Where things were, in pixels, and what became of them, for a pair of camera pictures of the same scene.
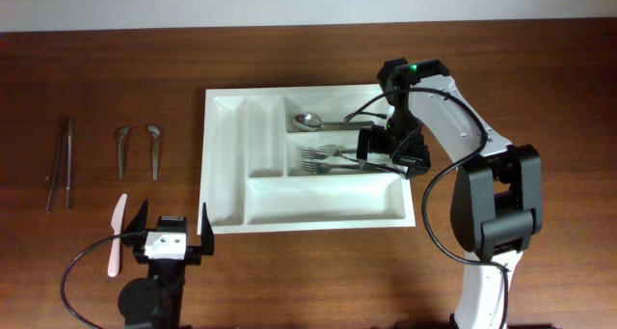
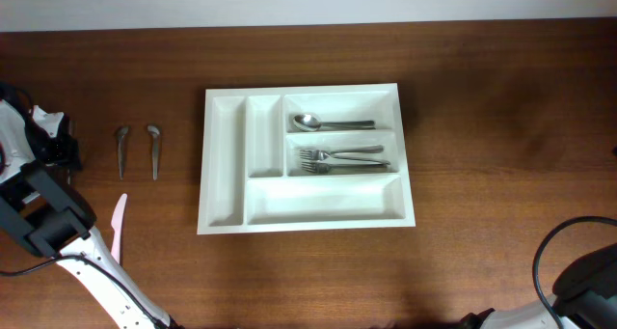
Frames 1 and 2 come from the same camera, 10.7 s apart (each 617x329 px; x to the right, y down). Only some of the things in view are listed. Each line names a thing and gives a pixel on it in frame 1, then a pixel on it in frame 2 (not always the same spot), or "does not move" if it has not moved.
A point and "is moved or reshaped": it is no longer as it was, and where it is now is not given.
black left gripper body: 170,268 → 57,151
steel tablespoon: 310,122 does not move
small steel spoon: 154,130 does not move
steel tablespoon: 347,125 does not move
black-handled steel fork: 326,150 is moved or reshaped
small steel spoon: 122,131 does not move
